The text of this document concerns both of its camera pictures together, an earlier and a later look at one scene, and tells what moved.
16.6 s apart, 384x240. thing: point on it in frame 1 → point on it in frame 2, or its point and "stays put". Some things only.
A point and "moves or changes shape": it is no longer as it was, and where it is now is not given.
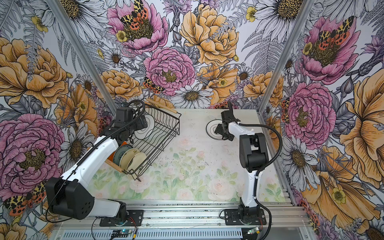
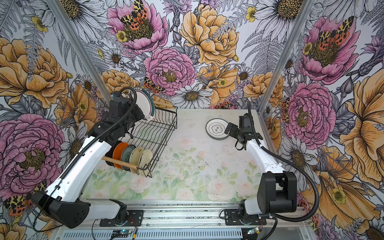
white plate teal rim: [143, 133] → [215, 129]
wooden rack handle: [113, 165] → [120, 162]
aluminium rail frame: [283, 220] stays put
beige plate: [135, 162] → [145, 162]
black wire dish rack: [136, 157] moves or changes shape
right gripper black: [230, 137] → [231, 132]
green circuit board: [121, 233] stays put
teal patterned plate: [119, 152] → [125, 155]
